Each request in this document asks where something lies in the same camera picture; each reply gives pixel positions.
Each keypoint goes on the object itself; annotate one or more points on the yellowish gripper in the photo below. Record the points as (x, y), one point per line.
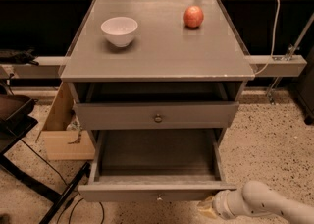
(220, 204)

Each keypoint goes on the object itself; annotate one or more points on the grey drawer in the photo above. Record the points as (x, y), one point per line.
(155, 165)
(153, 105)

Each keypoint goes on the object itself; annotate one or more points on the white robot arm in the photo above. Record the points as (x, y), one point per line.
(255, 199)

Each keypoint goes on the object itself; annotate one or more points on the grey top drawer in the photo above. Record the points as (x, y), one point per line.
(153, 105)

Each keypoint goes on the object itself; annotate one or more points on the grey drawer cabinet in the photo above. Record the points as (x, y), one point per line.
(164, 49)

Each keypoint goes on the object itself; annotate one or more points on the wooden box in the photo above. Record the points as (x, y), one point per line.
(63, 139)

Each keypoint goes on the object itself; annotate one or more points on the red apple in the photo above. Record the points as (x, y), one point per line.
(193, 16)

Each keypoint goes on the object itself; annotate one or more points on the white ceramic bowl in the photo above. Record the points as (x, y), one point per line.
(119, 31)

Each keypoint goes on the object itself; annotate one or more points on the black cloth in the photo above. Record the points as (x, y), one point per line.
(12, 56)

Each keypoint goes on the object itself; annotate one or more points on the metal rail beam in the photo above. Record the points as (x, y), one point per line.
(50, 67)

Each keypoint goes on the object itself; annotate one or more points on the black stand frame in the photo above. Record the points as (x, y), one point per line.
(22, 205)

